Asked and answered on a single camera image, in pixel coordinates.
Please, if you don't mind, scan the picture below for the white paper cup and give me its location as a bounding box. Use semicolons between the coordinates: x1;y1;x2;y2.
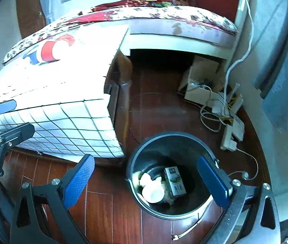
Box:
142;183;165;204

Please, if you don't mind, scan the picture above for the brown wooden door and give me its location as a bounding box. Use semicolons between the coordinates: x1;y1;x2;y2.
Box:
16;0;46;39

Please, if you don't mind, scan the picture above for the black trash bin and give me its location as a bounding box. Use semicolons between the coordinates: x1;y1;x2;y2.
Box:
126;132;219;220

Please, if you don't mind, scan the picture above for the green milk carton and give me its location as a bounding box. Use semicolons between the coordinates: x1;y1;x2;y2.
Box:
164;166;187;198

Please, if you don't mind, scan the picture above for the white grid tablecloth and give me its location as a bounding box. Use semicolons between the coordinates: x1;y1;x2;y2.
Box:
0;24;129;162

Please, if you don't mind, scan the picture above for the red patterned blanket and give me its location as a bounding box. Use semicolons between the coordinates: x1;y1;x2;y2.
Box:
90;0;196;12

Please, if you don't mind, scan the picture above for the white power strip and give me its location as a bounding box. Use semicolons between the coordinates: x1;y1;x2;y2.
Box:
220;116;244;151

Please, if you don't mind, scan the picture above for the bed with floral sheet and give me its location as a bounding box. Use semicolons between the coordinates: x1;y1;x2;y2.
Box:
3;6;238;63

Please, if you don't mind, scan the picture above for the white charging cable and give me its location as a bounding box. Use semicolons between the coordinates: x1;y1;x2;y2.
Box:
222;0;255;112

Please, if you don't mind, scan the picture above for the red paper cup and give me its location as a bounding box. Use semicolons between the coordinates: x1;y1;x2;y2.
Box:
40;41;62;62

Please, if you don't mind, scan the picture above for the red plastic bag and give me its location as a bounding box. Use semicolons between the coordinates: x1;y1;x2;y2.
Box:
56;34;75;46

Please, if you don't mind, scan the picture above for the blue paper cup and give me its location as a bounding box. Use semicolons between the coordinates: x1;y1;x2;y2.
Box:
23;46;44;65

